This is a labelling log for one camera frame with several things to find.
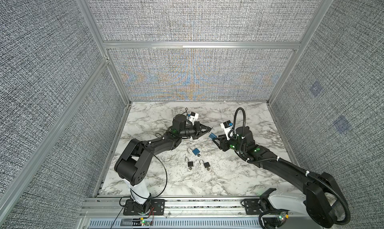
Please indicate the black padlock left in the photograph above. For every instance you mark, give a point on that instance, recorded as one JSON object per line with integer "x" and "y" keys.
{"x": 190, "y": 164}

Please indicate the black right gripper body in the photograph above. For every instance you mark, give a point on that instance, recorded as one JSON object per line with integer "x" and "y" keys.
{"x": 225, "y": 143}

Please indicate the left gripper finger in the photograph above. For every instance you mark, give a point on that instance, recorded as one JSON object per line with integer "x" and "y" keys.
{"x": 205, "y": 132}
{"x": 204, "y": 127}

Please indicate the aluminium front rail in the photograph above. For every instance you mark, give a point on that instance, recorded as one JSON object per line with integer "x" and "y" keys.
{"x": 176, "y": 212}

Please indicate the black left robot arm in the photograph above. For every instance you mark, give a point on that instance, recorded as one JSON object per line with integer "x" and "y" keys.
{"x": 133, "y": 164}

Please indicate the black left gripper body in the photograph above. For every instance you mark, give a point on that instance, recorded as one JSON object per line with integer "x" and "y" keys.
{"x": 195, "y": 130}

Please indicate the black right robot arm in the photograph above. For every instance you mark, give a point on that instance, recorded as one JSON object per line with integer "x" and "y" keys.
{"x": 324, "y": 201}

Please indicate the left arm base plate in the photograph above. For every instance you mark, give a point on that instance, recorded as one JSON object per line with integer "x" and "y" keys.
{"x": 144, "y": 206}

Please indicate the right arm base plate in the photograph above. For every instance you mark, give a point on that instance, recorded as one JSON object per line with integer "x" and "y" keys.
{"x": 256, "y": 206}

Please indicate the black padlock right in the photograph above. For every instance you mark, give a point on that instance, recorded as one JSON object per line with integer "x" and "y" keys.
{"x": 205, "y": 164}

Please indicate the black padlock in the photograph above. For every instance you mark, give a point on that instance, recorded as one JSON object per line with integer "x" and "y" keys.
{"x": 205, "y": 164}
{"x": 190, "y": 164}

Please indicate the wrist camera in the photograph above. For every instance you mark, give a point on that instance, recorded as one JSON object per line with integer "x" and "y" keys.
{"x": 227, "y": 126}
{"x": 192, "y": 117}

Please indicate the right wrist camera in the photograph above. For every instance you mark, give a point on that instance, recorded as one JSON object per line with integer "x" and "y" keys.
{"x": 227, "y": 126}

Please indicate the blue padlock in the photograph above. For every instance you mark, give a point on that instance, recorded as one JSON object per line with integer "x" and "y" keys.
{"x": 194, "y": 151}
{"x": 212, "y": 136}

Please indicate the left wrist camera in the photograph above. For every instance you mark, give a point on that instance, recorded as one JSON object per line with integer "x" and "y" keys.
{"x": 192, "y": 117}

